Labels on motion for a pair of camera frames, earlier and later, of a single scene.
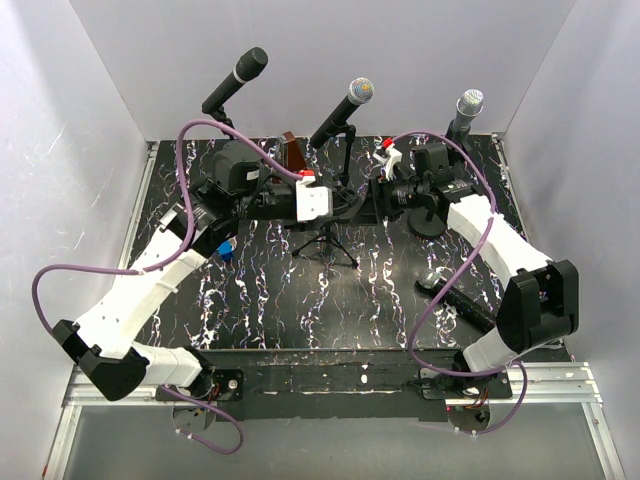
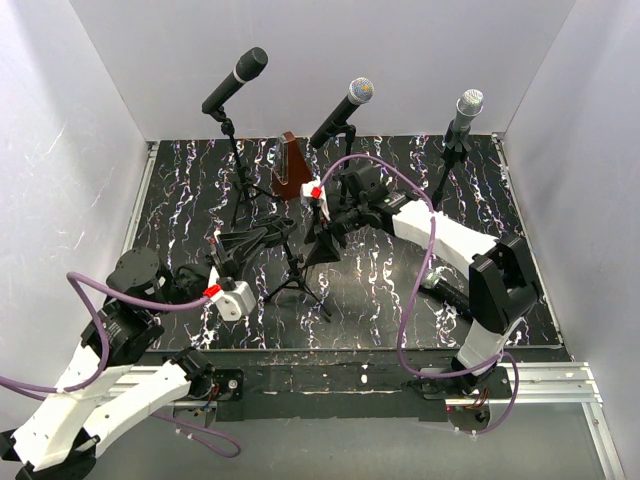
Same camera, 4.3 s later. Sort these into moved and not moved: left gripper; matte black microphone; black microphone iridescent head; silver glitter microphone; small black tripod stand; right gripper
Moved: small black tripod stand; right gripper; left gripper
Not moved: matte black microphone; silver glitter microphone; black microphone iridescent head
